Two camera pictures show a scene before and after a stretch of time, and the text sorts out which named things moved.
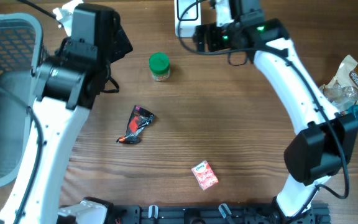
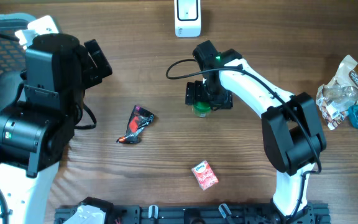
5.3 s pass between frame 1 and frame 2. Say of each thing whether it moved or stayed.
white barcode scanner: stayed
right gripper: moved
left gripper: moved
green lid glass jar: moved
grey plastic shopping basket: stayed
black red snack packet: stayed
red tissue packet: stayed
